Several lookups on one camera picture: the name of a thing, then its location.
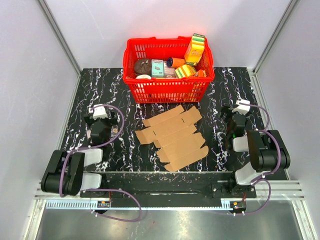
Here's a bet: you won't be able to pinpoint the tall orange yellow carton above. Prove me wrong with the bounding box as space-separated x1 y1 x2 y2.
184 33 205 67

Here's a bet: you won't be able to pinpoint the yellow green striped box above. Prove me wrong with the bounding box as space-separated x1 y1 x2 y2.
174 64 197 79

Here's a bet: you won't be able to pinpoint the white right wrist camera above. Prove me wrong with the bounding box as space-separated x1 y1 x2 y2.
231 99 251 116

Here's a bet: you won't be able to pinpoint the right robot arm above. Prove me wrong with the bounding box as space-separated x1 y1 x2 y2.
220 101 291 198

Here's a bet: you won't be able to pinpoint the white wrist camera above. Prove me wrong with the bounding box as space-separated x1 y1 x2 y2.
231 99 251 116
89 104 108 120

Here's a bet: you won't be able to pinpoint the pink small box in basket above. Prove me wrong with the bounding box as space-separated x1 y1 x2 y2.
163 61 176 78

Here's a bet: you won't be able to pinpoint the brown round cookie pack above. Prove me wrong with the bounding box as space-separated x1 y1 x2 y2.
133 58 152 76

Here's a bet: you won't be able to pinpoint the aluminium frame rail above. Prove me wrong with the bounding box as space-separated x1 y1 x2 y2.
36 0 82 74

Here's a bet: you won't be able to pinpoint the white round lid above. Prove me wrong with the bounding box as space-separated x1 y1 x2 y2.
136 74 152 80

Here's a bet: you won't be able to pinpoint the brown cardboard box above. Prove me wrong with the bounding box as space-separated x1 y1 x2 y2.
135 105 209 172

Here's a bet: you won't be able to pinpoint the teal snack box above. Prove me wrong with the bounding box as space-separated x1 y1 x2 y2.
151 59 164 78

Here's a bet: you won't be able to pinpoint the small orange packet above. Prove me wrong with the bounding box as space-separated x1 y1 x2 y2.
193 69 207 78

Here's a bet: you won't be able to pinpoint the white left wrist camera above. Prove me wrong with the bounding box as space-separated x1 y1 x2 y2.
89 104 108 120

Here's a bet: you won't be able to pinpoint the red plastic shopping basket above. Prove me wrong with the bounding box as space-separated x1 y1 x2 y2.
123 35 215 103

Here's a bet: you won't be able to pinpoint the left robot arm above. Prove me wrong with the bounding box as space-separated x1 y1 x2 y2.
40 110 118 196

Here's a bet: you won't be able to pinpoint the orange tube with blue cap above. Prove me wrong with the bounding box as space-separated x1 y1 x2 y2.
166 57 185 68

